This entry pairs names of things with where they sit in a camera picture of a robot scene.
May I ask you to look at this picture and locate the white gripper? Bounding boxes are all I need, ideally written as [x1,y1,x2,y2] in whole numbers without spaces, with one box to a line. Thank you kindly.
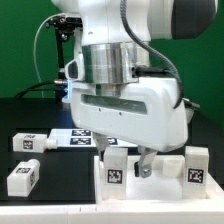
[71,77,188,178]

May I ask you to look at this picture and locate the grey camera cable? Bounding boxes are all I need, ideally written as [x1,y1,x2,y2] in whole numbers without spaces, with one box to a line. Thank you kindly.
[32,13,64,99]

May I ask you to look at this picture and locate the black base cables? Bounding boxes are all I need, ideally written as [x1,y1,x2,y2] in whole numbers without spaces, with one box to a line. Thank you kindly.
[14,79,69,100]

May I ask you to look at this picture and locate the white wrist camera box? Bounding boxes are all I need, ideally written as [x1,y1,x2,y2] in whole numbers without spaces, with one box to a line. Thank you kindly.
[65,59,84,81]

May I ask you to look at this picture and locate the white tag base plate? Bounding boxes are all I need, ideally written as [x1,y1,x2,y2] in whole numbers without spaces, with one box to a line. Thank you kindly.
[49,129,137,148]

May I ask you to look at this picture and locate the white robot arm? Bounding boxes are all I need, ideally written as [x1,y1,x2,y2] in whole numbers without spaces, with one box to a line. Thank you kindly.
[51,0,218,177]

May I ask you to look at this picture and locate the black camera stand pole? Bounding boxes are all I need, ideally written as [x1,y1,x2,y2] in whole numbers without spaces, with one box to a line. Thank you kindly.
[55,28,67,101]

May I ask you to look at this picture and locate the white square tabletop tray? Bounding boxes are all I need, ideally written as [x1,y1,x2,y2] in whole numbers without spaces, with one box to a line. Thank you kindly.
[94,155,220,203]

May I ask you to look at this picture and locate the black camera on stand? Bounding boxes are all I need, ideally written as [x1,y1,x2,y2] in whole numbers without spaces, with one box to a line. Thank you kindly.
[45,13,83,30]

